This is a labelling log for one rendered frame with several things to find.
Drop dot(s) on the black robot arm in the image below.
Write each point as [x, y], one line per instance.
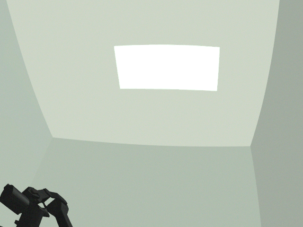
[27, 204]

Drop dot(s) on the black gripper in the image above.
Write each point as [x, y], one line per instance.
[24, 223]

